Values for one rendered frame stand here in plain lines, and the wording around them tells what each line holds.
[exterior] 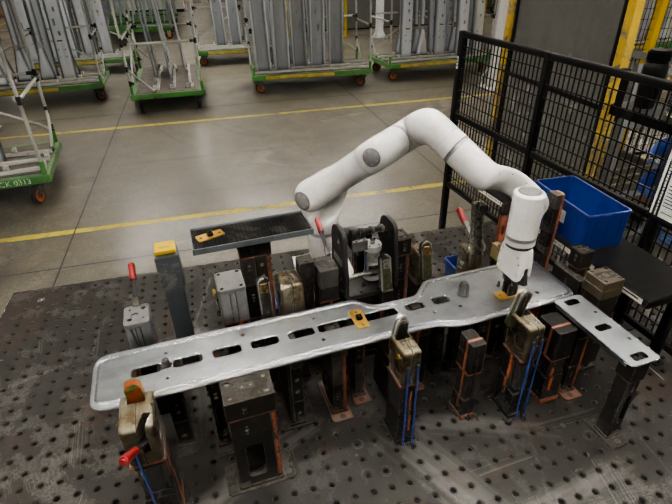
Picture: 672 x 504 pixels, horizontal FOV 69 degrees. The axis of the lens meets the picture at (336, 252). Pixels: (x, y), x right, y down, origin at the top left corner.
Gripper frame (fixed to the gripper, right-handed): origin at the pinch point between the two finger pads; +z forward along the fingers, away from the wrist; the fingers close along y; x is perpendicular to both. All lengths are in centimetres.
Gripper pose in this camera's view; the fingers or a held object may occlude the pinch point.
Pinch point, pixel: (510, 287)
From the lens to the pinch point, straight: 155.6
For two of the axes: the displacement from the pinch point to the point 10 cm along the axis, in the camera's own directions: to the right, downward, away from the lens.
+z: 0.2, 8.5, 5.3
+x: 9.4, -1.9, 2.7
